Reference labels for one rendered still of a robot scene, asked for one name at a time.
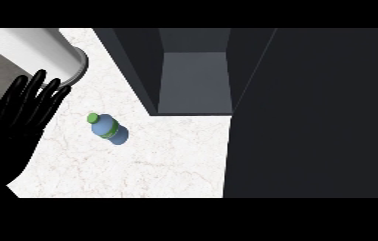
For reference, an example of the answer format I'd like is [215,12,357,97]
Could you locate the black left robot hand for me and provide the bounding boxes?
[0,69,72,199]

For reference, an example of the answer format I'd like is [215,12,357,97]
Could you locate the blue water bottle green cap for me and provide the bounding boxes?
[85,112,129,146]

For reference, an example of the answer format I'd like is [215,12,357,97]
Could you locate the dark grey cabinet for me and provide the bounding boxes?
[92,28,277,117]

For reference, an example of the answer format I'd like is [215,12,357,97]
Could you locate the dark grey cabinet door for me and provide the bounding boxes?
[221,28,378,199]

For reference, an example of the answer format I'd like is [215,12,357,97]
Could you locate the white cylindrical appliance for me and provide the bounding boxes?
[0,28,89,88]

